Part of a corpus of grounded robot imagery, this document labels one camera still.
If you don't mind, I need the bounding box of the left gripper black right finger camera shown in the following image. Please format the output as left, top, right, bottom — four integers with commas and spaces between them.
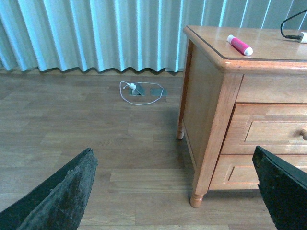
252, 146, 307, 230

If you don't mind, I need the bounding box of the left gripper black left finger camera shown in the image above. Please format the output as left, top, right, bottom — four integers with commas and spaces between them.
0, 148, 97, 230

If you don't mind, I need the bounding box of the wooden top drawer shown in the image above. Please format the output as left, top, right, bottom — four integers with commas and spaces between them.
221, 103, 307, 155

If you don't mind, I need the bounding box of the wooden drawer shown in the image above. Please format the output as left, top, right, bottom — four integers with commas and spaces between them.
209, 154, 307, 191
221, 103, 307, 155

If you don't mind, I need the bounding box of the pink marker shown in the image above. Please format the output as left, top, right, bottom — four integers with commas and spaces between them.
227, 34, 253, 56

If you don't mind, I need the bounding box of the wooden bottom drawer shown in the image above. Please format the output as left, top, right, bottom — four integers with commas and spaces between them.
209, 154, 307, 191

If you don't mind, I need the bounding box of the wooden nightstand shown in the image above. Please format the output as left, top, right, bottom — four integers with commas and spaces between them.
177, 25, 307, 207

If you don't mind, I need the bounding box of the open floor socket box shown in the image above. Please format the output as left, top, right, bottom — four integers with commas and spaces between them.
129, 83, 145, 96

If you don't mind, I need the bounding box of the closed floor socket plate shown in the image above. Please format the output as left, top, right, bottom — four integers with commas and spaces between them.
150, 88, 168, 97

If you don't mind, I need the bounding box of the white charger adapter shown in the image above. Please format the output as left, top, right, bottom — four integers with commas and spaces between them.
299, 32, 307, 44

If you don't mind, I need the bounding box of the teal pleated curtain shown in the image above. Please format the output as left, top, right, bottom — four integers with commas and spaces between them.
0, 0, 307, 71

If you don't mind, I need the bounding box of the white floor cable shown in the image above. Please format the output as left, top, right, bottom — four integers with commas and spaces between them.
119, 80, 164, 105

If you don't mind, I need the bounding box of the black charger cable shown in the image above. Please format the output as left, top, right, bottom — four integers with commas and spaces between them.
280, 8, 307, 41

